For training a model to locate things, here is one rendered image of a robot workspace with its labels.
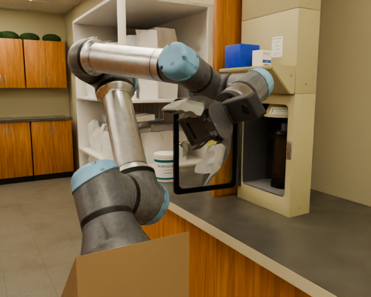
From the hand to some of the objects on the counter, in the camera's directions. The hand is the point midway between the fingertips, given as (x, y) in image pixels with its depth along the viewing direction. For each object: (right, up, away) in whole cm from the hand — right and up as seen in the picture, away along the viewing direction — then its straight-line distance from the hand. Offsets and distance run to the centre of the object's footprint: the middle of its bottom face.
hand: (185, 148), depth 62 cm
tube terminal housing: (+43, -23, +98) cm, 110 cm away
